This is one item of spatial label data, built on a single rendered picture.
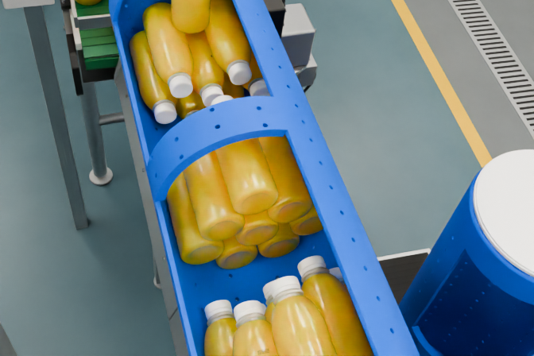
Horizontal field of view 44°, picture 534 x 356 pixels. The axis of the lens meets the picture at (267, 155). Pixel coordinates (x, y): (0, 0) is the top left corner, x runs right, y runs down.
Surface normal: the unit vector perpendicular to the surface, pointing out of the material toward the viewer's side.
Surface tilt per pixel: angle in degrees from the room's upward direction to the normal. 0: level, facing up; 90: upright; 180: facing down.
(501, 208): 0
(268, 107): 15
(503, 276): 90
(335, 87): 0
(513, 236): 0
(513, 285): 90
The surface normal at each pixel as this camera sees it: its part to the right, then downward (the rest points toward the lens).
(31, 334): 0.10, -0.61
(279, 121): 0.38, -0.63
